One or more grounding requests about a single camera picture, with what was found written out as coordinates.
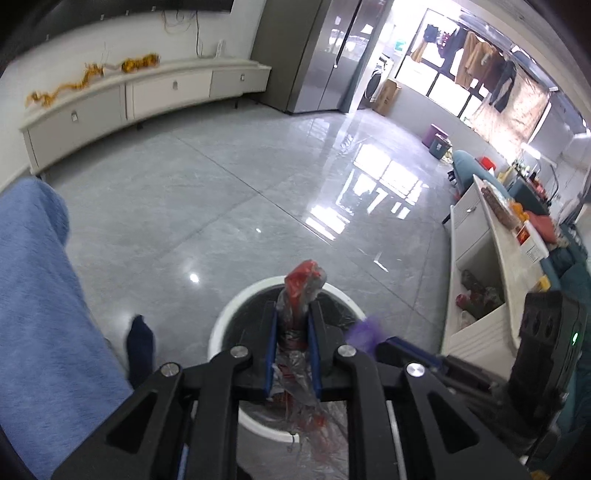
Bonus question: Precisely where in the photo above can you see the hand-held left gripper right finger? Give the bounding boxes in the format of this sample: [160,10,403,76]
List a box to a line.
[307,299,532,480]

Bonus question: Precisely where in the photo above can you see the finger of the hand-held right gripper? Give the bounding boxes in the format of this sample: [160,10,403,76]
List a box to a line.
[374,336,513,407]

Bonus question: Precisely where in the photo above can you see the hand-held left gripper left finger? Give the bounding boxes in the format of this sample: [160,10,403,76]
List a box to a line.
[51,300,279,480]

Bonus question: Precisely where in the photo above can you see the white round waste bin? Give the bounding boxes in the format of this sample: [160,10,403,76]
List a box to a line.
[208,274,399,448]

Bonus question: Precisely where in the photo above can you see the red clear plastic wrapper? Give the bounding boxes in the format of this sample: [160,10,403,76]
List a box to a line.
[272,261,345,467]

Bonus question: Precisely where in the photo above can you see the red packets on shelf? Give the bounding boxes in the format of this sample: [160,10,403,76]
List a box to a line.
[455,270,505,320]

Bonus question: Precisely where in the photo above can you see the white red box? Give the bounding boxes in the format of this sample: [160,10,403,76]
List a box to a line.
[516,220,551,267]

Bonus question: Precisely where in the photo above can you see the white low table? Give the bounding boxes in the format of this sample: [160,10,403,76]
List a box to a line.
[441,175,555,366]

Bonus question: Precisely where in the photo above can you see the red cloth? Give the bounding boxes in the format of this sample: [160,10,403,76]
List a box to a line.
[529,212,560,244]

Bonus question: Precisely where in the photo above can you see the person's foot in navy sock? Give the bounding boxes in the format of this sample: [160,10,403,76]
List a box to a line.
[126,314,157,389]

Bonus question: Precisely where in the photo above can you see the brown snack packet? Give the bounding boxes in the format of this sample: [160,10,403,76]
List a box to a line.
[480,187,523,232]

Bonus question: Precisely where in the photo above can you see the blue fabric sofa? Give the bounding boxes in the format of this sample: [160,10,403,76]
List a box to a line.
[0,178,136,480]

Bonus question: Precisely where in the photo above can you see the purple storage bin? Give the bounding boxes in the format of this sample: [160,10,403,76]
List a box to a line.
[422,124,451,149]

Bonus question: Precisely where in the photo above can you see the cardboard box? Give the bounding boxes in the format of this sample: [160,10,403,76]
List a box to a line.
[372,78,403,116]

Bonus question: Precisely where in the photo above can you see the dark hanging garments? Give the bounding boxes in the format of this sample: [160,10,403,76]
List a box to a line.
[488,56,519,114]

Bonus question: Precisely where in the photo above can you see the white tv cabinet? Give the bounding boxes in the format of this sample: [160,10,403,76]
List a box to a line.
[18,58,272,176]

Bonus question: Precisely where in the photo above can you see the tan hanging coat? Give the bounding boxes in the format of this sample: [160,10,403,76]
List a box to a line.
[455,30,503,89]

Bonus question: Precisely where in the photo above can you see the grey steel refrigerator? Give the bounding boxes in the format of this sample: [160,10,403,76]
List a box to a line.
[252,0,396,115]

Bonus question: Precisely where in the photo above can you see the yellow tiger toy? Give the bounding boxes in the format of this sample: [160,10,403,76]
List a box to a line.
[121,54,161,74]

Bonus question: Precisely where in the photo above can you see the yellow dragon toy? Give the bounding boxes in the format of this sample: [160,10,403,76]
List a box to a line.
[25,62,110,110]

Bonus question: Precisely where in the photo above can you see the white cable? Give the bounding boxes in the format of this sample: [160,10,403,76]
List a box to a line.
[195,9,219,59]

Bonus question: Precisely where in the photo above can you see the black wall television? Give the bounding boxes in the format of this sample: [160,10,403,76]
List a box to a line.
[152,0,234,14]

